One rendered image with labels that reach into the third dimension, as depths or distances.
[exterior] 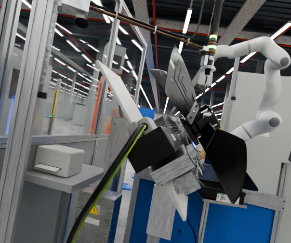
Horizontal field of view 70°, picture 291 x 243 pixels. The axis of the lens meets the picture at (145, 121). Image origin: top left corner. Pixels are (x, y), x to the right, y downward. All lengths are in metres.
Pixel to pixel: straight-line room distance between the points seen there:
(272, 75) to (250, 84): 1.26
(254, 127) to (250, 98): 1.29
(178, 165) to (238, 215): 0.90
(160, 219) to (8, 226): 0.53
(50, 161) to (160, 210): 0.50
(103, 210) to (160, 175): 0.32
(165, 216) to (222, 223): 0.65
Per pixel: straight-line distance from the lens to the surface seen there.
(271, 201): 1.49
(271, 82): 1.68
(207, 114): 0.87
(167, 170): 0.65
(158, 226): 0.93
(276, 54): 1.63
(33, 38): 0.83
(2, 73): 0.91
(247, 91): 2.94
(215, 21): 1.14
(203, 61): 1.05
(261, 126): 1.65
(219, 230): 1.51
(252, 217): 1.51
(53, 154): 0.98
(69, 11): 0.91
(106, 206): 0.87
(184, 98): 0.77
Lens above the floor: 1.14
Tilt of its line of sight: 1 degrees up
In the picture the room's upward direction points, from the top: 10 degrees clockwise
